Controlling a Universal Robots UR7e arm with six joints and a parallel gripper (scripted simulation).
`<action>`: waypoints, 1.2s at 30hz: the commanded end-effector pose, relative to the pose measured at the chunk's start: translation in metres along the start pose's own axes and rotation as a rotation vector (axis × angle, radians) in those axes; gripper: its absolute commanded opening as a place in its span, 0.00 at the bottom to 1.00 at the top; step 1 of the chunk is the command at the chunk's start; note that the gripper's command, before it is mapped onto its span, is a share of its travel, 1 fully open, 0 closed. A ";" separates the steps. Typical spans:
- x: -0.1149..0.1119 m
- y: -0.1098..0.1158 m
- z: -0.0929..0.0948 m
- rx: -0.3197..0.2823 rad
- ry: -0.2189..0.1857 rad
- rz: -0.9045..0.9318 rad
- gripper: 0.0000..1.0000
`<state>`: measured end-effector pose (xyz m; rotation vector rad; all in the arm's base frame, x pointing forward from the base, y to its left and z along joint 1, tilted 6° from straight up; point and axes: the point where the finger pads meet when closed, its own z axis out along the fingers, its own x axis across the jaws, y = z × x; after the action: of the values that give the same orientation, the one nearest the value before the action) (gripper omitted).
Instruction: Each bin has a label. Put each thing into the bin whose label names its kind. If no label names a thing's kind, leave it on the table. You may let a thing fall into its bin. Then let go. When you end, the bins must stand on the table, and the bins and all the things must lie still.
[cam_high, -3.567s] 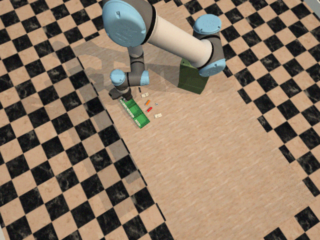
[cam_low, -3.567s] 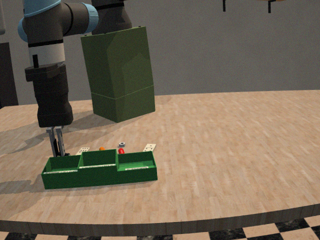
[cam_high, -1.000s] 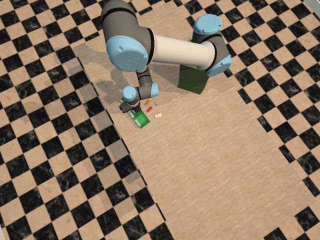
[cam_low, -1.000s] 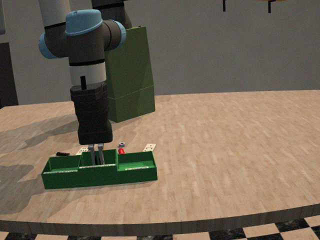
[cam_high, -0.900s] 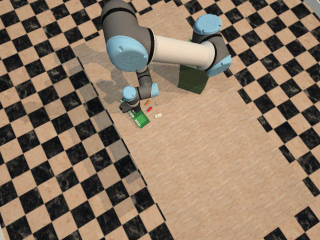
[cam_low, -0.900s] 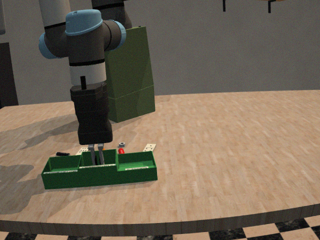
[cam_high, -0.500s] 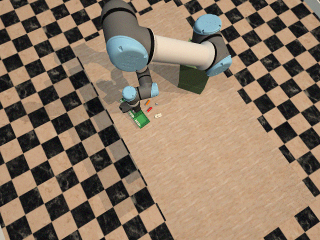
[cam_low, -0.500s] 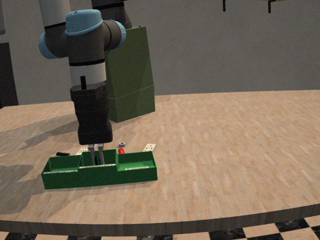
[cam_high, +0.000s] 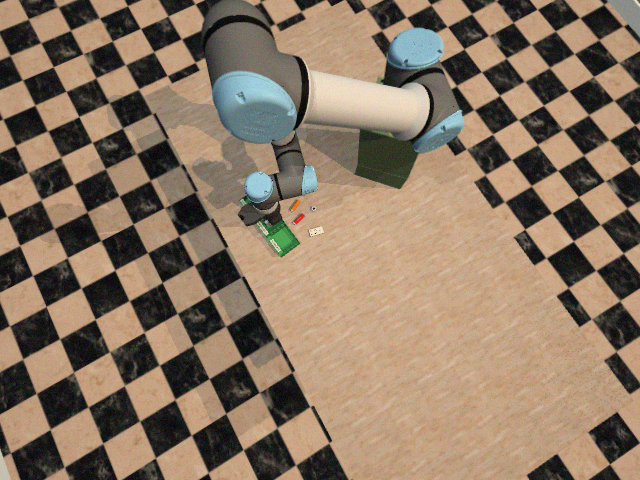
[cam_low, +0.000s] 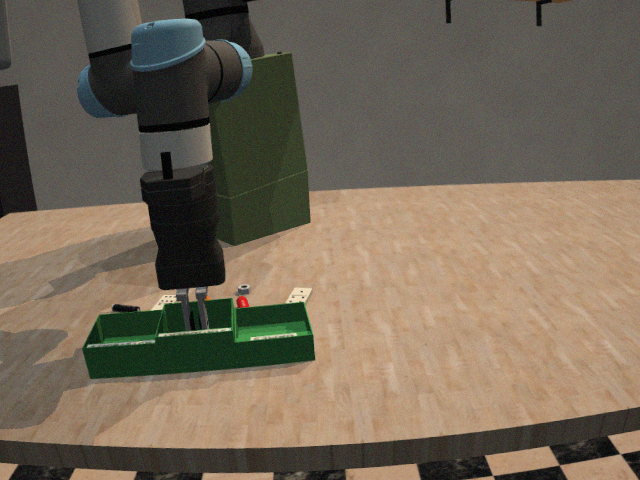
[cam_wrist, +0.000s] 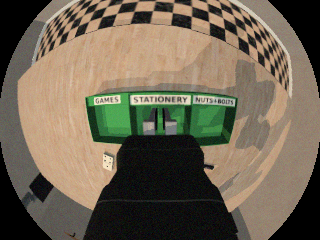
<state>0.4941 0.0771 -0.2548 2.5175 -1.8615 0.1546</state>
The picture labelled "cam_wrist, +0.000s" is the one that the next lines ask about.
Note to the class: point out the white domino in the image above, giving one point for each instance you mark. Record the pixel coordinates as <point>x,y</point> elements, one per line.
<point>108,161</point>

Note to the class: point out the green three-compartment bin rack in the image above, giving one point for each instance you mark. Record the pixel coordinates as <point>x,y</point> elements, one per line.
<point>212,121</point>

